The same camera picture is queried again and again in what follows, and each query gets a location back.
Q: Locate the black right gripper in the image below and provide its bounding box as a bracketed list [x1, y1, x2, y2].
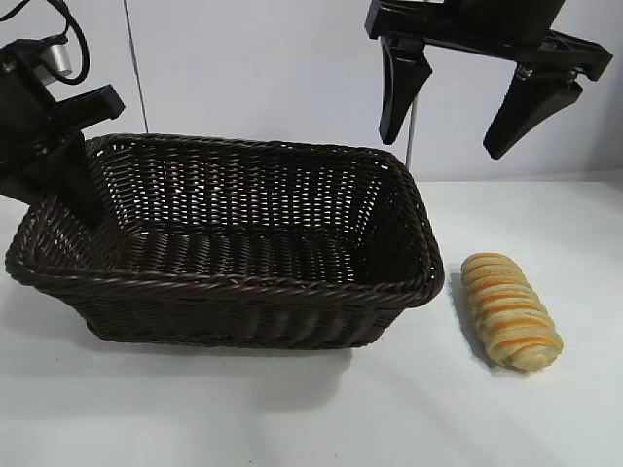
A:
[364, 0, 615, 162]

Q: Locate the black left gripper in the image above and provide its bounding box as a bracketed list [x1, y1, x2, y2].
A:
[0, 41, 126, 230]

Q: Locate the dark brown wicker basket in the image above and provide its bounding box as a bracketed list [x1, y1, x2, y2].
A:
[3, 130, 445, 352]

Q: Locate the long striped bread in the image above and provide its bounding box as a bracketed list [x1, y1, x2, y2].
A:
[460, 251, 565, 374]

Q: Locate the thin grey metal rod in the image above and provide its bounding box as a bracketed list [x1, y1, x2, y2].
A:
[403, 94, 419, 166]
[122, 0, 151, 134]

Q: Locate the silver metal cylinder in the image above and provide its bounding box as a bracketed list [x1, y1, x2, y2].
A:
[36, 41, 82, 85]

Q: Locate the black cable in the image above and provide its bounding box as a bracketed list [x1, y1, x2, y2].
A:
[47, 0, 92, 85]

